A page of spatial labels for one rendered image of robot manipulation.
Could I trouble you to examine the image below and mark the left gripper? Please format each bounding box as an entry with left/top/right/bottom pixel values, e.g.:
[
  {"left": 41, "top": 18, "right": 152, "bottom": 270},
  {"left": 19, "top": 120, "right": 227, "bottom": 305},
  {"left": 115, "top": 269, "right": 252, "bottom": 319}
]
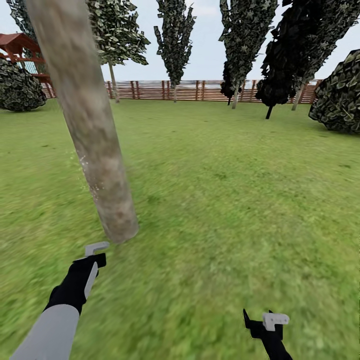
[{"left": 90, "top": 253, "right": 107, "bottom": 268}]

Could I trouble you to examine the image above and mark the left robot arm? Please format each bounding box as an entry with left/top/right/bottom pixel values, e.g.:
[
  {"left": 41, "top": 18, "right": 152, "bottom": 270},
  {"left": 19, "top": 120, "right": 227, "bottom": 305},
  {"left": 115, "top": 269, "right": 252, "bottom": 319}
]
[{"left": 8, "top": 241, "right": 110, "bottom": 360}]

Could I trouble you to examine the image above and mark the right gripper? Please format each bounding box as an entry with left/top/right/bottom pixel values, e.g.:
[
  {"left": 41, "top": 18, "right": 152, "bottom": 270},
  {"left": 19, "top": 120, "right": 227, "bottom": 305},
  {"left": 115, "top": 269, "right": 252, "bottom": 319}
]
[{"left": 243, "top": 309, "right": 283, "bottom": 351}]

